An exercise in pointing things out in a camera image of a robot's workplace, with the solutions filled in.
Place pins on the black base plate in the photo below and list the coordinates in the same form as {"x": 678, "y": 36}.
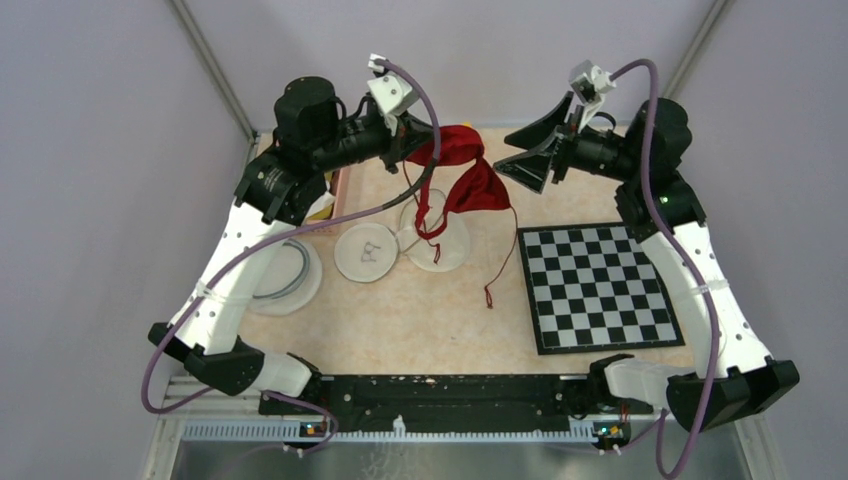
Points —
{"x": 444, "y": 404}

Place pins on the red bra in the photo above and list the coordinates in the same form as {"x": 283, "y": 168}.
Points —
{"x": 478, "y": 188}

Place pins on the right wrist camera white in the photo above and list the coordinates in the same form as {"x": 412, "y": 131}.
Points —
{"x": 590, "y": 84}

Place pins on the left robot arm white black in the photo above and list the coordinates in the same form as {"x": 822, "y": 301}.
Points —
{"x": 278, "y": 192}

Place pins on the aluminium front rail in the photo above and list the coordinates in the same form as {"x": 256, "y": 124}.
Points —
{"x": 252, "y": 414}

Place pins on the pink plastic basket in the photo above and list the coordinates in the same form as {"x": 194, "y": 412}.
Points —
{"x": 337, "y": 184}

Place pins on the black white checkerboard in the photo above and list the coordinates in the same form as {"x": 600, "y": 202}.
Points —
{"x": 591, "y": 288}

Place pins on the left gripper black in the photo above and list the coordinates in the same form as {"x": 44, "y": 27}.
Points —
{"x": 409, "y": 131}

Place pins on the white bra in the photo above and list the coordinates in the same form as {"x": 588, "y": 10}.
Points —
{"x": 325, "y": 201}

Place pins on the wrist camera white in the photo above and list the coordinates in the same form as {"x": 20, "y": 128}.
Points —
{"x": 393, "y": 94}
{"x": 590, "y": 84}

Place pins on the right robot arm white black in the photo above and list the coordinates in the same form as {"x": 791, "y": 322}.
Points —
{"x": 734, "y": 375}

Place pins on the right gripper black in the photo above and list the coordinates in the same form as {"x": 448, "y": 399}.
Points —
{"x": 531, "y": 167}

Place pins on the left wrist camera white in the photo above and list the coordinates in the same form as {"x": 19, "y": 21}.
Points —
{"x": 393, "y": 94}

